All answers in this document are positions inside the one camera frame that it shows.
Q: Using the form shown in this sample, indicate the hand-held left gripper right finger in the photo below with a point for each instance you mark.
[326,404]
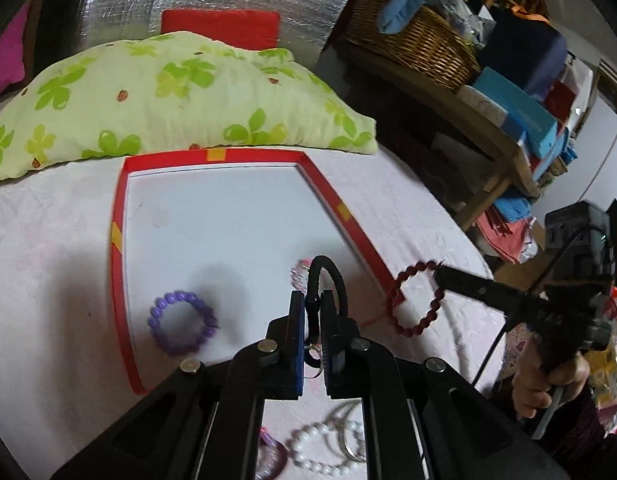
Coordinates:
[329,355]

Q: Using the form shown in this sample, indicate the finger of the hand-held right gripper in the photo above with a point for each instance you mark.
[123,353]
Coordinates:
[478,287]

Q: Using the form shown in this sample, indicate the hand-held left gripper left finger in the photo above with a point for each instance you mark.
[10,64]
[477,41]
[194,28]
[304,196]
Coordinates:
[298,345]

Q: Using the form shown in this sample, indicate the silver bangle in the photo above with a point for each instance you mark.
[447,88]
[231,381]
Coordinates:
[349,452]

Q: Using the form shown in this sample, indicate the red shallow box tray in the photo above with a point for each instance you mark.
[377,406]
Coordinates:
[119,270]

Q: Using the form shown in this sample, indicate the person's right hand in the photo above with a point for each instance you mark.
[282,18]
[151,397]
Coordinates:
[533,385]

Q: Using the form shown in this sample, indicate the pile of red folded cloths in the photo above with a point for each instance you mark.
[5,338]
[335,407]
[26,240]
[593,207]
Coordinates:
[503,240]

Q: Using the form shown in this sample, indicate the wooden shelf table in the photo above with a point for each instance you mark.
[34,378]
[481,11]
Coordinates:
[463,115]

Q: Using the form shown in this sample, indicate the blue cardboard box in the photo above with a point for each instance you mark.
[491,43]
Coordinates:
[518,107]

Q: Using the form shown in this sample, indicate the white flat box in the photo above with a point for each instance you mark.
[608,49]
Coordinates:
[481,102]

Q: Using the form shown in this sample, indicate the dark navy cloth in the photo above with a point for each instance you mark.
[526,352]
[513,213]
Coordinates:
[528,50]

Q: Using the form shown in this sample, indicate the wicker basket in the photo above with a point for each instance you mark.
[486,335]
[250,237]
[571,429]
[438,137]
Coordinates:
[418,42]

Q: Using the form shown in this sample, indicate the green floral pillow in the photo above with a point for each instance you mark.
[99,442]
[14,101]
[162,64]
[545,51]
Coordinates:
[163,105]

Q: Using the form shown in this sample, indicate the blue cloth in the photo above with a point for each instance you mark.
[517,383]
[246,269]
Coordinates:
[406,2]

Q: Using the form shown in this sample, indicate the red cushion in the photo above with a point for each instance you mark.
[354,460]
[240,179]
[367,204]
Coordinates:
[218,27]

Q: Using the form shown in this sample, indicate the magenta pillow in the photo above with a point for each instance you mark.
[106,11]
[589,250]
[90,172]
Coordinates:
[6,55]

